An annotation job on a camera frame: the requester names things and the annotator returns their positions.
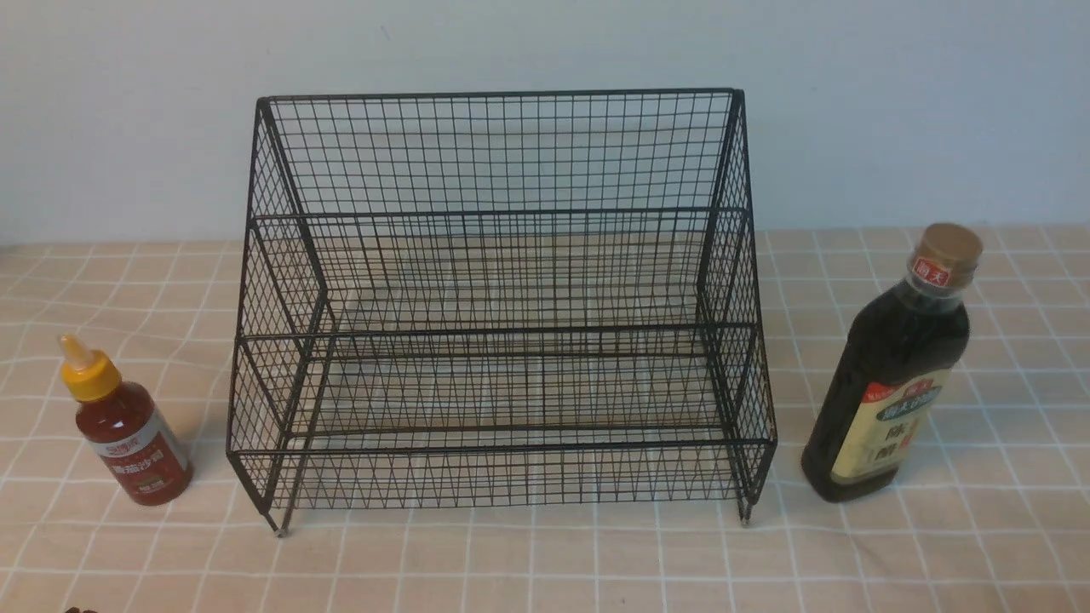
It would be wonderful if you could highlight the red ketchup bottle yellow cap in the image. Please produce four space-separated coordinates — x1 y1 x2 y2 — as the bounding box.
58 334 194 506

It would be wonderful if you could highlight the black wire mesh shelf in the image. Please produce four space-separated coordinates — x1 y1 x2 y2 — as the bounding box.
226 87 777 533

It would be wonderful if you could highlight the beige checkered tablecloth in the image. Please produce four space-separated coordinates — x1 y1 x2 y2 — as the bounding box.
1 224 1089 612

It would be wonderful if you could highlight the dark vinegar bottle gold cap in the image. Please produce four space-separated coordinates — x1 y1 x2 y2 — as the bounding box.
800 224 984 503

